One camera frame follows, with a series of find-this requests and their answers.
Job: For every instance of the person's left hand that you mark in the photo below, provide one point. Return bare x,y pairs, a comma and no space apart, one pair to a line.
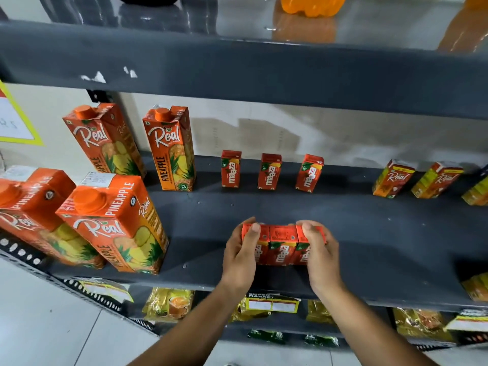
238,259

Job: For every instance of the person's right hand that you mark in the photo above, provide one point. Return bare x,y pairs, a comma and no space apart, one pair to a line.
324,262

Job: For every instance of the person's left thumb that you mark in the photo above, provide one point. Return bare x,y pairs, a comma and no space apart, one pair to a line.
254,233

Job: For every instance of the person's right thumb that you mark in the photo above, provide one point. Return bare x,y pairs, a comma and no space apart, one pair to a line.
308,234

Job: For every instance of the small red juice box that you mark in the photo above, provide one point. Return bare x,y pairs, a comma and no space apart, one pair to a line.
264,240
269,172
301,253
283,245
231,169
309,174

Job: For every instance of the person's right forearm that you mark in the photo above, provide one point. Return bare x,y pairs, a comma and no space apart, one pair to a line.
366,331

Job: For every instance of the person's left forearm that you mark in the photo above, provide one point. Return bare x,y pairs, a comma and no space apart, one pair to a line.
190,331

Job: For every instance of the yellow shelf price label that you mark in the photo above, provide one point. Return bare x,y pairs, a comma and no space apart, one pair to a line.
106,289
272,304
467,320

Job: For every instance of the yellow snack packet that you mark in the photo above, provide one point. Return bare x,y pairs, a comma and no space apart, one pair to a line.
244,314
319,312
167,304
421,323

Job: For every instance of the small orange yellow juice box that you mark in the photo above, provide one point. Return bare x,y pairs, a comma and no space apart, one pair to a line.
392,179
436,181

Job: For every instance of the green packet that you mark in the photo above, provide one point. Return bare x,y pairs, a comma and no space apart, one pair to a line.
267,336
322,341

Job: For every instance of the large orange juice carton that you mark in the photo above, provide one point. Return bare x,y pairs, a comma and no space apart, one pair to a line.
30,209
170,148
114,224
105,142

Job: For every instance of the dark grey metal shelf rack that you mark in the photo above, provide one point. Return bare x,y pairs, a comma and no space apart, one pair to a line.
228,68

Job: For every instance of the orange drink bottle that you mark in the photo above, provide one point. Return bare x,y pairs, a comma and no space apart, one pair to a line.
312,4

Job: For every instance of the yellow framed white sign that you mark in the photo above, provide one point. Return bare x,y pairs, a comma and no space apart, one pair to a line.
13,120

